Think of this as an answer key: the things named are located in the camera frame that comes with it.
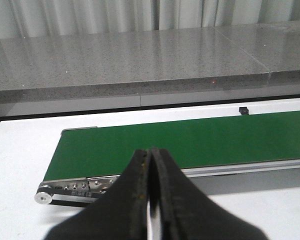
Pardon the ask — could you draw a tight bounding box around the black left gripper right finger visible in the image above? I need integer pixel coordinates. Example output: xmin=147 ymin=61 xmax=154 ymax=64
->
xmin=150 ymin=148 xmax=267 ymax=240

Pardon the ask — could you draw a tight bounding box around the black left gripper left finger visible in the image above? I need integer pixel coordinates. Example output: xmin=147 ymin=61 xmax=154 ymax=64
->
xmin=45 ymin=150 xmax=150 ymax=240

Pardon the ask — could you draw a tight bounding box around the green conveyor belt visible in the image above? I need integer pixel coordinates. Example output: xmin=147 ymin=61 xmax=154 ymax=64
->
xmin=44 ymin=111 xmax=300 ymax=181

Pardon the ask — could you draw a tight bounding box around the small black connector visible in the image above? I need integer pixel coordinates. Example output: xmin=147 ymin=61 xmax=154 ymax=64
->
xmin=238 ymin=106 xmax=249 ymax=116

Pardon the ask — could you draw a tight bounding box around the left grey stone counter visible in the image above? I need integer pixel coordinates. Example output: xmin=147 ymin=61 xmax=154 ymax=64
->
xmin=0 ymin=27 xmax=269 ymax=104

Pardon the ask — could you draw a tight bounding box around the grey stone counter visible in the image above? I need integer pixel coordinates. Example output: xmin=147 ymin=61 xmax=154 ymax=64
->
xmin=0 ymin=27 xmax=269 ymax=104
xmin=215 ymin=20 xmax=300 ymax=82

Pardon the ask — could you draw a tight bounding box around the right grey stone counter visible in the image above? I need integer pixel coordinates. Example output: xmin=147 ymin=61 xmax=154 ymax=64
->
xmin=215 ymin=20 xmax=300 ymax=82

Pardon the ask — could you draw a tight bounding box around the grey pleated curtain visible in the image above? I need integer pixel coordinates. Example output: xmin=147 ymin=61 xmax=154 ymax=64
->
xmin=0 ymin=0 xmax=300 ymax=39

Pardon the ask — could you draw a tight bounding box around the aluminium conveyor side rail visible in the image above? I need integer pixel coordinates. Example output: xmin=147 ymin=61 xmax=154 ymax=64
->
xmin=181 ymin=159 xmax=300 ymax=178

